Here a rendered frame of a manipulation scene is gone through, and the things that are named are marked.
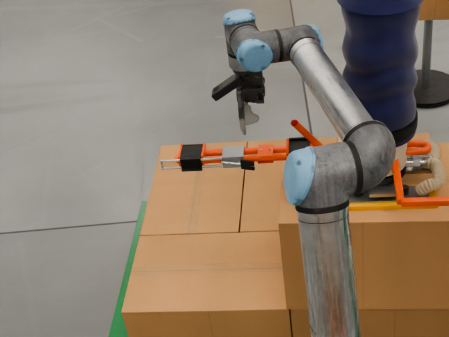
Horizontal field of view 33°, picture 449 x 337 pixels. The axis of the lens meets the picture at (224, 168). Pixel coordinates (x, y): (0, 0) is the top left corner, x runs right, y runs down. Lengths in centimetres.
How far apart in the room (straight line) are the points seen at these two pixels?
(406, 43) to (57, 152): 284
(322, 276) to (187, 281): 122
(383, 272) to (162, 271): 84
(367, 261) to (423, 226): 22
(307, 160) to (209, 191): 162
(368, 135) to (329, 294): 35
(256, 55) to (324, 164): 55
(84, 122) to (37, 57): 102
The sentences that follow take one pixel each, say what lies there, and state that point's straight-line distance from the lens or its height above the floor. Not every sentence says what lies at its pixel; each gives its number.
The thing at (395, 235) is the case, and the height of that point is 89.
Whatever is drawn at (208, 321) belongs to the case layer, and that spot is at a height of 49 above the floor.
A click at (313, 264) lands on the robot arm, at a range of 165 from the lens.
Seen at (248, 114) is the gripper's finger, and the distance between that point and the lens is 228.
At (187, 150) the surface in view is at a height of 110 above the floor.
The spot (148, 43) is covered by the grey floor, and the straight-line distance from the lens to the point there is 552.
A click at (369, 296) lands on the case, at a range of 260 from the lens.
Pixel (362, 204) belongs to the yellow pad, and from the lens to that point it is 240.
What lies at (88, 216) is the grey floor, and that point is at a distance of 405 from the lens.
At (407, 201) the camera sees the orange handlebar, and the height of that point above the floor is 108.
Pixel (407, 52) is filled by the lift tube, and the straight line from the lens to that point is 216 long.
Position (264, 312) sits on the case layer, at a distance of 268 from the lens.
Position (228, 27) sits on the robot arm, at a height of 156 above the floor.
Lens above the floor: 254
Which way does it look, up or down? 38 degrees down
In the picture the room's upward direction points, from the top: 8 degrees counter-clockwise
